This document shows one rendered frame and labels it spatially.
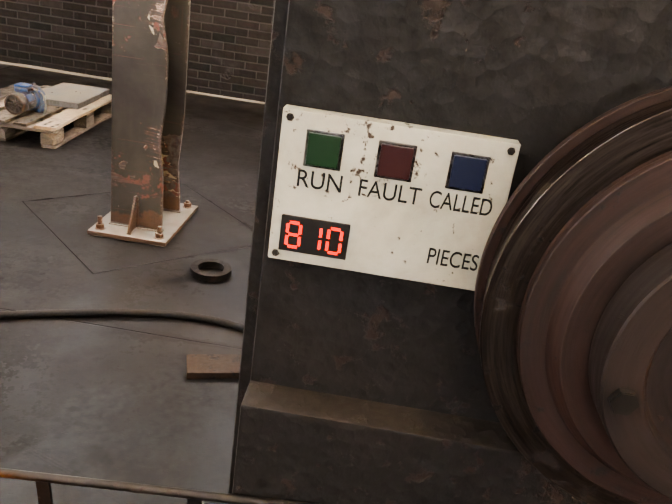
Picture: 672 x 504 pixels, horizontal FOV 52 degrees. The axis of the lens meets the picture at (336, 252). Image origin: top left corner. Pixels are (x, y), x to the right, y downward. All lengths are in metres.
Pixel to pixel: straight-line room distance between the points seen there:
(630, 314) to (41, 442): 1.87
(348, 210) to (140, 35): 2.66
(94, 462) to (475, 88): 1.67
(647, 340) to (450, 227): 0.27
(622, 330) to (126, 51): 3.00
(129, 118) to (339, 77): 2.73
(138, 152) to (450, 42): 2.82
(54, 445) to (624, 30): 1.88
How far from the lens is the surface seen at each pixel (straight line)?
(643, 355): 0.65
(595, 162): 0.66
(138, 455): 2.17
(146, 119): 3.43
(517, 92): 0.79
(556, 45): 0.79
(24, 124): 5.00
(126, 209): 3.60
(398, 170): 0.77
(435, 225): 0.80
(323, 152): 0.77
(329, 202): 0.79
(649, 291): 0.62
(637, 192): 0.66
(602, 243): 0.66
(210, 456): 2.17
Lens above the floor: 1.40
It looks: 23 degrees down
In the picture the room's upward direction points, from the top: 8 degrees clockwise
